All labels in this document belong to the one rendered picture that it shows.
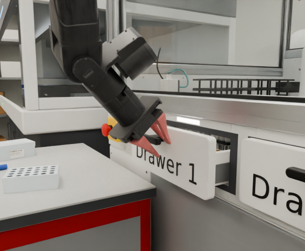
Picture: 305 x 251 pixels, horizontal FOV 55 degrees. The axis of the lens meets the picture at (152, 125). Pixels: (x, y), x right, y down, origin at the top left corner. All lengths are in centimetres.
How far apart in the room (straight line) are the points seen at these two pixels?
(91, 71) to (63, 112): 92
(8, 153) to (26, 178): 34
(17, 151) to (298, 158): 89
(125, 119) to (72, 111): 86
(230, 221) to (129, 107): 28
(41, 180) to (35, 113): 60
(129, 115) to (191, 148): 13
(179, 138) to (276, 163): 18
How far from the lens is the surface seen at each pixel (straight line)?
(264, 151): 48
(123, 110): 50
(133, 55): 48
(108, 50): 48
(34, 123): 133
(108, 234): 75
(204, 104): 59
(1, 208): 70
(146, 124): 51
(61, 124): 135
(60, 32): 41
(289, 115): 47
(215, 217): 62
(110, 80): 48
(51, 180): 76
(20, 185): 77
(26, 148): 111
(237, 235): 58
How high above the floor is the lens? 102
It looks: 8 degrees down
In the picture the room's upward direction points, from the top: straight up
